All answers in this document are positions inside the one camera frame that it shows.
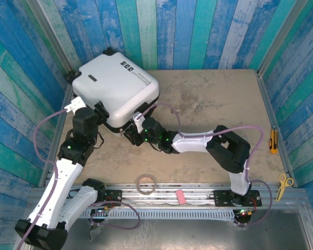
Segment white hard-shell suitcase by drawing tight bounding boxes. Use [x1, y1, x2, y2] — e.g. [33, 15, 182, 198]
[63, 46, 161, 138]

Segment pink eraser block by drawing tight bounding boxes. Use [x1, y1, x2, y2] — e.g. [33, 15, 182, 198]
[175, 190, 187, 205]

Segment small circuit board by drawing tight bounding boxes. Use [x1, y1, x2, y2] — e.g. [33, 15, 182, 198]
[90, 207, 113, 218]
[236, 207, 254, 217]

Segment grey metal front panel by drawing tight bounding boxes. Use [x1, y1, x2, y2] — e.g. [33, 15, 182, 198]
[28, 218, 312, 250]

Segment yellow utility knife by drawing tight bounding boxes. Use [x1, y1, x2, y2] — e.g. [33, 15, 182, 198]
[268, 128, 279, 155]

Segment yellow scissors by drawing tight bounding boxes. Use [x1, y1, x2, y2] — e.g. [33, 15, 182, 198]
[275, 173, 295, 203]

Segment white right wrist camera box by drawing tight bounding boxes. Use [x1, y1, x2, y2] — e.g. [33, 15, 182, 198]
[132, 111, 145, 133]

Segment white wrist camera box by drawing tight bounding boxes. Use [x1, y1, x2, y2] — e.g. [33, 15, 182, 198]
[132, 111, 145, 133]
[64, 96, 86, 113]

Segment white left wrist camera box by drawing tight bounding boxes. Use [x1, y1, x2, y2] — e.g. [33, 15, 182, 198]
[64, 96, 86, 113]

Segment aluminium side rail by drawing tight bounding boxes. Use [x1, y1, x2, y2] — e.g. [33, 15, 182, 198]
[257, 72, 298, 187]
[39, 75, 76, 187]

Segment brown tape roll ring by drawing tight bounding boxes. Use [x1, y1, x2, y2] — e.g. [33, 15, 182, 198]
[135, 174, 158, 196]

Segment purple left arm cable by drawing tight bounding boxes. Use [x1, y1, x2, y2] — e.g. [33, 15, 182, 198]
[15, 108, 141, 250]

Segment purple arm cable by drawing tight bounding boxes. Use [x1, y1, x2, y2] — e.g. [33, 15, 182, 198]
[15, 108, 141, 250]
[139, 103, 273, 227]

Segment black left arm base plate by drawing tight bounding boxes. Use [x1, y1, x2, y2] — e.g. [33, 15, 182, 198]
[76, 189, 123, 207]

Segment aluminium rail frame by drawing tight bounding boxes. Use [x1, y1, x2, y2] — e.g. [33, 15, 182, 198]
[28, 183, 309, 209]

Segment grey slotted cable duct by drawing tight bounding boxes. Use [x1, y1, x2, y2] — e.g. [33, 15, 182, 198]
[39, 209, 236, 220]

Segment aluminium corner post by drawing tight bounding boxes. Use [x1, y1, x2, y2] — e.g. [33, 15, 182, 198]
[257, 0, 311, 76]
[26, 0, 76, 79]

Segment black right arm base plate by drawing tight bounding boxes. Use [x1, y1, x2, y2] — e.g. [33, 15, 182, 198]
[214, 190, 262, 208]

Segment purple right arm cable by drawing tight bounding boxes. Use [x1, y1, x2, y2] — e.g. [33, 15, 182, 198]
[139, 103, 273, 227]

